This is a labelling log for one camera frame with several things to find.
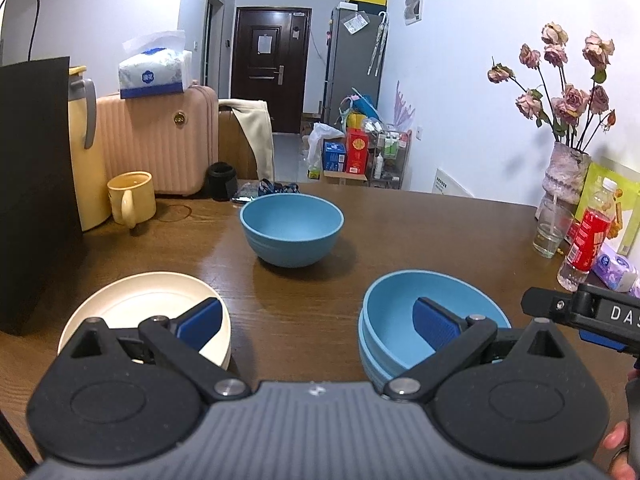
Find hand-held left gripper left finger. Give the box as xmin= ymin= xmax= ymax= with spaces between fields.
xmin=74 ymin=297 xmax=251 ymax=403

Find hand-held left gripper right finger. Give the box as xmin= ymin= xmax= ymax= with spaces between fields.
xmin=384 ymin=296 xmax=567 ymax=403

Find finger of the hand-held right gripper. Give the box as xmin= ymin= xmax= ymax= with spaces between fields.
xmin=521 ymin=287 xmax=581 ymax=325

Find blue bowl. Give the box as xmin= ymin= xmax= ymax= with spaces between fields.
xmin=239 ymin=194 xmax=345 ymax=268
xmin=362 ymin=270 xmax=512 ymax=367
xmin=357 ymin=310 xmax=416 ymax=387

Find person's right hand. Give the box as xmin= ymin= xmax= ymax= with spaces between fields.
xmin=602 ymin=420 xmax=640 ymax=480

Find purple tissue pack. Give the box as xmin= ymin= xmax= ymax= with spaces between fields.
xmin=592 ymin=245 xmax=640 ymax=297

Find clear drinking glass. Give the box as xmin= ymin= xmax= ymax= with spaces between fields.
xmin=532 ymin=202 xmax=574 ymax=259

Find red label plastic bottle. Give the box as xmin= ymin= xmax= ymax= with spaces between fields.
xmin=557 ymin=177 xmax=619 ymax=291

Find green yellow bag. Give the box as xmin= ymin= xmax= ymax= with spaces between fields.
xmin=575 ymin=161 xmax=640 ymax=256

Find pink textured vase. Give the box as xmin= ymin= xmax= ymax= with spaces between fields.
xmin=544 ymin=141 xmax=592 ymax=211

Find white board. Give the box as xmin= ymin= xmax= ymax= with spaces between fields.
xmin=432 ymin=167 xmax=475 ymax=198

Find yellow mug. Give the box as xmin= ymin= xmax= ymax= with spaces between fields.
xmin=107 ymin=171 xmax=156 ymax=229

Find black cup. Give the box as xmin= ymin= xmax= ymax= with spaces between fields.
xmin=207 ymin=162 xmax=238 ymax=202

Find metal rack with bottles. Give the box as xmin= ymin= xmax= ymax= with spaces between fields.
xmin=370 ymin=130 xmax=412 ymax=183

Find yellow thermos jug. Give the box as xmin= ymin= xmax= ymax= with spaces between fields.
xmin=67 ymin=65 xmax=112 ymax=232

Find brown chair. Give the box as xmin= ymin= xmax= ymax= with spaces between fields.
xmin=218 ymin=107 xmax=261 ymax=181

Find pink suitcase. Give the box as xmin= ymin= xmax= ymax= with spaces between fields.
xmin=95 ymin=85 xmax=219 ymax=197

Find red box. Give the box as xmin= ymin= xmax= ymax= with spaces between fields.
xmin=346 ymin=127 xmax=371 ymax=175

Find blue box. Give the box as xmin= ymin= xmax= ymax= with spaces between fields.
xmin=322 ymin=141 xmax=348 ymax=173

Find beige cloth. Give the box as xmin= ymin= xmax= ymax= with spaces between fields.
xmin=218 ymin=100 xmax=276 ymax=183

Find dried pink roses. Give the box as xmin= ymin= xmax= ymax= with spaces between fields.
xmin=487 ymin=21 xmax=617 ymax=153

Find black paper bag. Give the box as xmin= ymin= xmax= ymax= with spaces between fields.
xmin=0 ymin=0 xmax=85 ymax=337

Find white plastic bag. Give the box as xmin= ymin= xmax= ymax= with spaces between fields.
xmin=306 ymin=122 xmax=346 ymax=180

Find blue bag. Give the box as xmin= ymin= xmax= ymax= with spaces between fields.
xmin=340 ymin=87 xmax=381 ymax=131

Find dark brown door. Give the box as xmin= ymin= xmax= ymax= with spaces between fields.
xmin=231 ymin=6 xmax=312 ymax=133

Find white blue tissue pack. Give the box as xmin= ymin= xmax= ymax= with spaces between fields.
xmin=118 ymin=30 xmax=193 ymax=100

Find grey refrigerator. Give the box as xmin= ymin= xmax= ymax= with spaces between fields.
xmin=322 ymin=6 xmax=386 ymax=128

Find folded umbrella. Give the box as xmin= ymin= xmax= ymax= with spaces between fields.
xmin=368 ymin=10 xmax=388 ymax=77

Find clear bag of papers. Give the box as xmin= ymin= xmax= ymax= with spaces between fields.
xmin=342 ymin=10 xmax=371 ymax=35

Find purple wall decoration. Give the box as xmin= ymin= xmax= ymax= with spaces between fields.
xmin=392 ymin=80 xmax=416 ymax=133

